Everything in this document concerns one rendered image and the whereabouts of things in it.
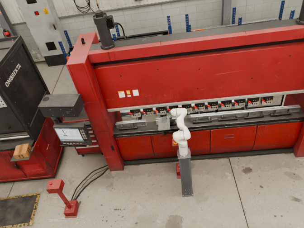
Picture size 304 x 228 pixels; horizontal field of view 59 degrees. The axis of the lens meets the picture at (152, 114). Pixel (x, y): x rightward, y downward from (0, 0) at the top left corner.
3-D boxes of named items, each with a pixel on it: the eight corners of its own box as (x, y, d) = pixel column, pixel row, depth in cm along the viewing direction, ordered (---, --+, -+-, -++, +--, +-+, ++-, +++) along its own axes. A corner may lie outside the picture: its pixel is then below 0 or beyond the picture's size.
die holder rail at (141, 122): (116, 128, 445) (115, 124, 439) (116, 125, 449) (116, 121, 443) (146, 125, 440) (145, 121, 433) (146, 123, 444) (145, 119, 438)
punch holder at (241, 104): (234, 107, 410) (235, 99, 399) (233, 104, 416) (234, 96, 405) (244, 106, 408) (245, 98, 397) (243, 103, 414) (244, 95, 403)
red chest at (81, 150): (80, 159, 523) (61, 123, 456) (85, 140, 560) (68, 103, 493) (105, 157, 517) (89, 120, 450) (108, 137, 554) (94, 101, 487)
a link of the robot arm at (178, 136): (187, 147, 355) (187, 135, 339) (173, 149, 356) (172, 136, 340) (187, 140, 364) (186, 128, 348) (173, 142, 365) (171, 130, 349)
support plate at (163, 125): (158, 130, 412) (158, 130, 411) (158, 119, 431) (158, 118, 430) (170, 129, 410) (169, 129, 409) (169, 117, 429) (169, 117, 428)
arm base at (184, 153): (191, 158, 364) (191, 149, 352) (177, 159, 366) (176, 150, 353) (189, 147, 378) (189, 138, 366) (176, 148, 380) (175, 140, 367)
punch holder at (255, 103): (248, 106, 408) (249, 98, 396) (246, 102, 414) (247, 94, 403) (258, 105, 406) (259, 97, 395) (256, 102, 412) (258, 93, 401)
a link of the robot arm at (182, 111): (178, 142, 349) (191, 140, 348) (178, 137, 340) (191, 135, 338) (175, 111, 379) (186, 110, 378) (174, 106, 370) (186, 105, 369)
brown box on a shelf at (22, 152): (10, 161, 409) (6, 156, 400) (16, 148, 428) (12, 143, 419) (29, 159, 406) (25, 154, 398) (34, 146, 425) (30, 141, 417)
